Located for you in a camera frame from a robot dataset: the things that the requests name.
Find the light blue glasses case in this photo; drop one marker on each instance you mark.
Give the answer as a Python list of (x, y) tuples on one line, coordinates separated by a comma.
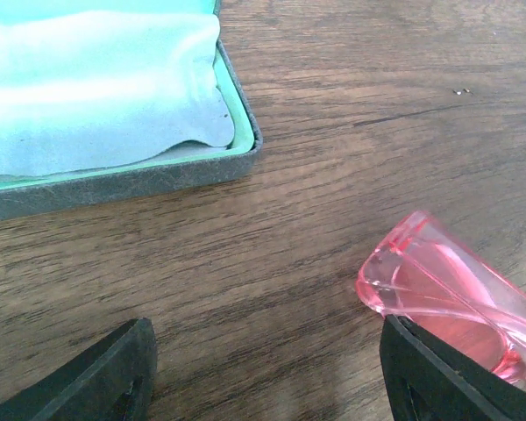
[(172, 170)]

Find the red transparent sunglasses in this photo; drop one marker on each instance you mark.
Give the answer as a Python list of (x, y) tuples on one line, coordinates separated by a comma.
[(419, 271)]

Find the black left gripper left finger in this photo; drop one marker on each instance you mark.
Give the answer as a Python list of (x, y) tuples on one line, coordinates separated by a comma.
[(111, 380)]

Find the light blue cleaning cloth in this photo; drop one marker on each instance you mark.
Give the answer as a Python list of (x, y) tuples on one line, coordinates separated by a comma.
[(103, 89)]

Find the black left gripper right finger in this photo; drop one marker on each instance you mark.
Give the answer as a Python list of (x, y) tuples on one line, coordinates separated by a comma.
[(427, 379)]

